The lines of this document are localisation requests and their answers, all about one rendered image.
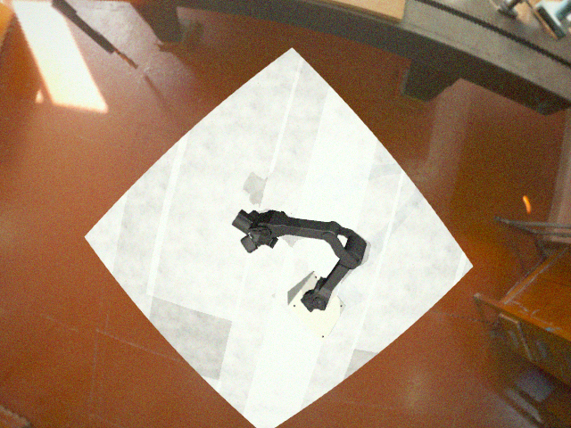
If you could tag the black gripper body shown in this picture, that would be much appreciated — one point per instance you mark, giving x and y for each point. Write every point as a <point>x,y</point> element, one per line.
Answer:
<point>249,244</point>

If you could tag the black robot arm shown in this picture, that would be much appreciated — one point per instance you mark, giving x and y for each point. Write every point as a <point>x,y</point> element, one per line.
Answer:
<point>267,226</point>

